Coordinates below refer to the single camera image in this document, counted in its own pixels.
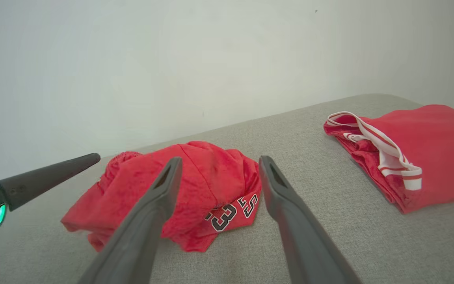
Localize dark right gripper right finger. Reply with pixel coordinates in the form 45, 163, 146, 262
258, 155, 363, 284

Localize red basketball shorts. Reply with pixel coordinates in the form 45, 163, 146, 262
60, 140, 262, 253

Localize red basketball jersey white trim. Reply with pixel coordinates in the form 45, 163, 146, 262
323, 104, 454, 215

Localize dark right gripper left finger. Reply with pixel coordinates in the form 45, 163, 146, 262
76, 156, 183, 284

